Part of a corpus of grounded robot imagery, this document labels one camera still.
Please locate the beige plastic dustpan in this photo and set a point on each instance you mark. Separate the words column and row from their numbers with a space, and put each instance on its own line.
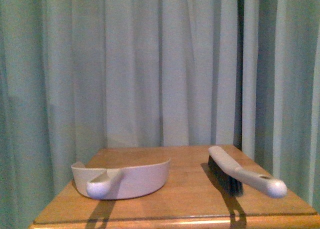
column 120, row 183

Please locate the light green curtain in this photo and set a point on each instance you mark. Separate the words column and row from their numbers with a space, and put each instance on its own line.
column 80, row 75

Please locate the beige hand brush black bristles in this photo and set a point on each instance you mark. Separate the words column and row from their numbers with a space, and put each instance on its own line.
column 232, row 176

